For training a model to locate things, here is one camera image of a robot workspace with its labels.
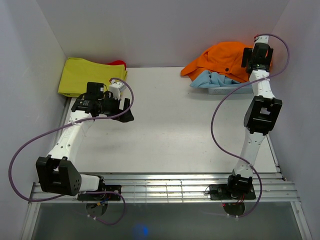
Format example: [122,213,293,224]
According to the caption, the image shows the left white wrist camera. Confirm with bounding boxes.
[108,82,127,99]

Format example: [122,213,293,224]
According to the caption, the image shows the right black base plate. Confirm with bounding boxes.
[208,184,256,200]

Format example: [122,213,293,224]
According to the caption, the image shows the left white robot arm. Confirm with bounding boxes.
[35,78,134,200]

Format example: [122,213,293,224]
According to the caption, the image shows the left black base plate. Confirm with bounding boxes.
[77,184,122,202]

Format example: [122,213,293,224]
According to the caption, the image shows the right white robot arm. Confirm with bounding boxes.
[225,42,283,200]

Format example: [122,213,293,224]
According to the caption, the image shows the white plastic basket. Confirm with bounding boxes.
[206,83,253,95]

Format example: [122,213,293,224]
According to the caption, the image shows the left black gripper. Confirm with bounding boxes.
[98,93,134,123]

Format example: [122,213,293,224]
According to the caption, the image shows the folded red trousers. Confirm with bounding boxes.
[106,60,127,70]

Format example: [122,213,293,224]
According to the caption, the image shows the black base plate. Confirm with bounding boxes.
[208,184,256,200]
[77,184,122,202]

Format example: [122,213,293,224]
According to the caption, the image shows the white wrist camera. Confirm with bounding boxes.
[108,82,127,99]
[254,35,269,44]

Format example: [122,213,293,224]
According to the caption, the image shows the light blue trousers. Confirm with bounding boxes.
[189,70,243,89]

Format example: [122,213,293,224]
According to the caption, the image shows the folded yellow trousers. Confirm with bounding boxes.
[58,57,127,98]

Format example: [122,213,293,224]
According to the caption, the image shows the orange trousers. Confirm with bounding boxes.
[180,41,251,83]

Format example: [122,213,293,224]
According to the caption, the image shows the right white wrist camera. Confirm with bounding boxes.
[254,35,269,44]

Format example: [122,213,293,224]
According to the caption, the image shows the aluminium rail frame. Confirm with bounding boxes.
[20,97,313,240]

